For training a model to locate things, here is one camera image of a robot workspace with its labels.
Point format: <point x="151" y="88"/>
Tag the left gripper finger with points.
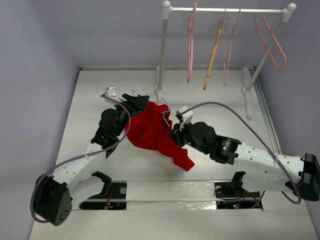
<point x="129" y="100"/>
<point x="140" y="102"/>

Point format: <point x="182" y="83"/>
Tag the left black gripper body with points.
<point x="122" y="114"/>

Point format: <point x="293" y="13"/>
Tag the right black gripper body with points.
<point x="179" y="135"/>

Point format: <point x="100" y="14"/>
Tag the red t shirt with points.
<point x="150" y="131"/>

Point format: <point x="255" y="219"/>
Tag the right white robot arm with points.
<point x="299" y="175"/>

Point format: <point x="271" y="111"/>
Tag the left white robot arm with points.
<point x="51" y="200"/>

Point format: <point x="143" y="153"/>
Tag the thick pink plastic hanger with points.
<point x="190" y="33"/>

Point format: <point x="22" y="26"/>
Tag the wooden hanger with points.
<point x="213" y="54"/>

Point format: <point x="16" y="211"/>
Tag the pink plastic hanger right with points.
<point x="274" y="41"/>

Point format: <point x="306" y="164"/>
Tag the white clothes rack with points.
<point x="247" y="80"/>

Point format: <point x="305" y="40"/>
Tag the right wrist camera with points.
<point x="184" y="115"/>

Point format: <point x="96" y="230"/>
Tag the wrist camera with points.
<point x="184" y="115"/>
<point x="109" y="93"/>

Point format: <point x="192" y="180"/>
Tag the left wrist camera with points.
<point x="109" y="93"/>

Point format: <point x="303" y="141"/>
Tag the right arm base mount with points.
<point x="230" y="195"/>

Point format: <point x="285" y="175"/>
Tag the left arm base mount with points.
<point x="112" y="195"/>

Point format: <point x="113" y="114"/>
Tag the thin pink wire hanger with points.
<point x="228" y="51"/>

